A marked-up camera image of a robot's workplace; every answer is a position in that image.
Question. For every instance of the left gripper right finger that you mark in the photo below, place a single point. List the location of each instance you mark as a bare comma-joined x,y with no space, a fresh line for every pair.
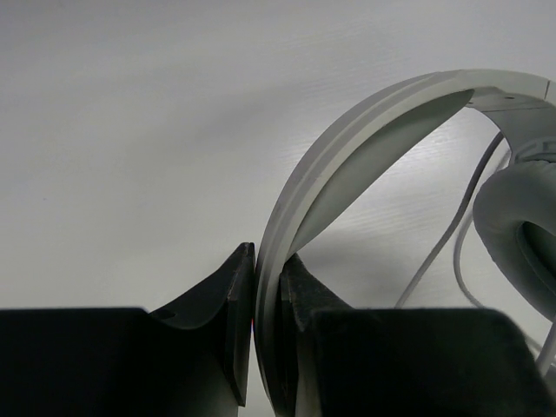
312,324

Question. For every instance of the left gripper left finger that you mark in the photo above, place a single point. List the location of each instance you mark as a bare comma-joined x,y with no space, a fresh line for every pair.
211,327

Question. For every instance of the white grey headphones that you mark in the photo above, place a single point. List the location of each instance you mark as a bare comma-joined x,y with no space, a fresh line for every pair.
359,147

